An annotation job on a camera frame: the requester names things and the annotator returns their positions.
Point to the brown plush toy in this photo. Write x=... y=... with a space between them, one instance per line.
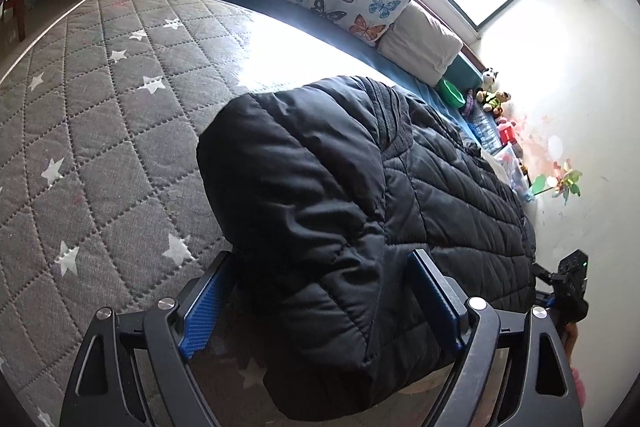
x=492 y=102

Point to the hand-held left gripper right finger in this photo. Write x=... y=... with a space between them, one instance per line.
x=425 y=287

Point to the green bowl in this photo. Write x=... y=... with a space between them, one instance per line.
x=451 y=93

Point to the person's right forearm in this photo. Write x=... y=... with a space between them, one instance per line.
x=572 y=342

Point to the red toy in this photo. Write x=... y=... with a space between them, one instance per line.
x=510 y=133

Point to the clear plastic toy box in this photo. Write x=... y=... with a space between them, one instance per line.
x=514 y=172

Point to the grey star quilted mattress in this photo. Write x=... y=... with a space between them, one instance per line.
x=100 y=107

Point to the black puffer jacket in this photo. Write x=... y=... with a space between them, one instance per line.
x=325 y=207

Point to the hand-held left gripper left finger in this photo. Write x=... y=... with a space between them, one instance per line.
x=207 y=307

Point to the colourful pinwheel flower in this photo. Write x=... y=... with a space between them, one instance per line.
x=560 y=182

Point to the panda plush toy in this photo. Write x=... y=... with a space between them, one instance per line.
x=491 y=78

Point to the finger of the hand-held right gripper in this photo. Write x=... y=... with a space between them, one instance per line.
x=544 y=276

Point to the white pillow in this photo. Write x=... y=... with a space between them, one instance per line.
x=420 y=42

